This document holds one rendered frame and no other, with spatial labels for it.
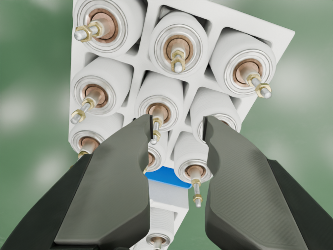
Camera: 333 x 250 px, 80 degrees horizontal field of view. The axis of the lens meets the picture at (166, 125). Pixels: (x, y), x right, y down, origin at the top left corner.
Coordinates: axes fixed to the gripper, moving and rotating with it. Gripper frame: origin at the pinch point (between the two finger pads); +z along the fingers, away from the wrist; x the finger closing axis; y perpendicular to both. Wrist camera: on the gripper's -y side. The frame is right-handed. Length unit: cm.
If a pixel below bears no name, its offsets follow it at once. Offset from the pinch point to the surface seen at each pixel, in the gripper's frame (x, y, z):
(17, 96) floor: -52, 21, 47
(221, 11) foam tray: 7.2, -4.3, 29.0
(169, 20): -1.3, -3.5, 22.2
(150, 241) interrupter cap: -7, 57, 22
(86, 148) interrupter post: -17.5, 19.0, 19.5
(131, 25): -7.1, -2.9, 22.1
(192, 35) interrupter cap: 2.1, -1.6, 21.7
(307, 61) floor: 36, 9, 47
